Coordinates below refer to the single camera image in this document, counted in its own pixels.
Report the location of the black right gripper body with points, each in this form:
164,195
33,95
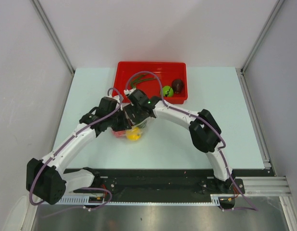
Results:
131,109

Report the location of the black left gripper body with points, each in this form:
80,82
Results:
117,121

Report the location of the clear zip top bag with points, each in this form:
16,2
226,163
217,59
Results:
143,126

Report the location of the yellow fake lemon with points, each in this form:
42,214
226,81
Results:
134,134

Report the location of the green fake chive sprig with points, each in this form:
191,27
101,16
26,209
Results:
140,79

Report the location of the green fake ball fruit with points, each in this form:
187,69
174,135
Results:
167,91

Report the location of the dark red fake fruit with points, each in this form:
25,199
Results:
177,85

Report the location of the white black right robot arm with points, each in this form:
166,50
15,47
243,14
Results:
204,131

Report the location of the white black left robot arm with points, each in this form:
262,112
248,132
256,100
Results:
46,177

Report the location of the red fake tomato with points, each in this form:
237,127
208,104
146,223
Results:
119,134

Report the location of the red plastic tray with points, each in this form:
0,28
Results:
164,72

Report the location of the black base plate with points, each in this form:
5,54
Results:
164,186

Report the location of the aluminium frame post left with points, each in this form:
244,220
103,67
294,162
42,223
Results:
52,34

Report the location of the aluminium frame post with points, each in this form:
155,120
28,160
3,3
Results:
263,33
52,34

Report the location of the aluminium rail right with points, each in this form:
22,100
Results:
271,184

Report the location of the aluminium frame post right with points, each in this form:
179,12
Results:
263,33

